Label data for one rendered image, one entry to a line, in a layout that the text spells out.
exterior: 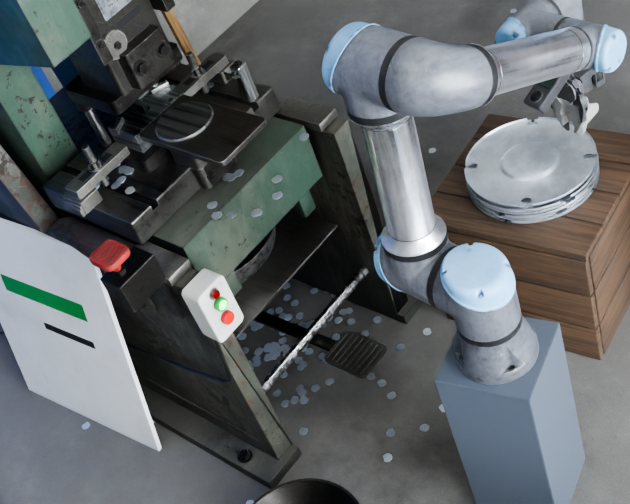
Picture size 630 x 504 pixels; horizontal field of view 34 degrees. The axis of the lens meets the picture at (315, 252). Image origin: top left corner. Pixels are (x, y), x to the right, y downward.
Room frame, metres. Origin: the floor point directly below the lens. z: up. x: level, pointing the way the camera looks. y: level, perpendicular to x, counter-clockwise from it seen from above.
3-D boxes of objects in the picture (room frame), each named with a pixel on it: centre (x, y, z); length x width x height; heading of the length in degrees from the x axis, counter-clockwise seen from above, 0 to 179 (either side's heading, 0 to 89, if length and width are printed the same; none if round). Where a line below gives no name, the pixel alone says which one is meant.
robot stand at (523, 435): (1.19, -0.24, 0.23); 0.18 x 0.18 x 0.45; 48
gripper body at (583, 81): (1.56, -0.59, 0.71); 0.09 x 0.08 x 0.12; 111
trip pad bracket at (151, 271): (1.51, 0.34, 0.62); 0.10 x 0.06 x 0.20; 126
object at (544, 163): (1.70, -0.52, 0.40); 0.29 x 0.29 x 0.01
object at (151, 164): (1.88, 0.22, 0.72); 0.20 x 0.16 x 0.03; 126
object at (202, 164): (1.74, 0.12, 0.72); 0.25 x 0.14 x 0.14; 36
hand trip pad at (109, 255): (1.50, 0.35, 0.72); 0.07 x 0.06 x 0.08; 36
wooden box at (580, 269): (1.69, -0.51, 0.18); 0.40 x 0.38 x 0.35; 42
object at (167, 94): (1.88, 0.22, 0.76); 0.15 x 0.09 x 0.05; 126
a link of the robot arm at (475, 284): (1.20, -0.23, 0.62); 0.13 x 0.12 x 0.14; 31
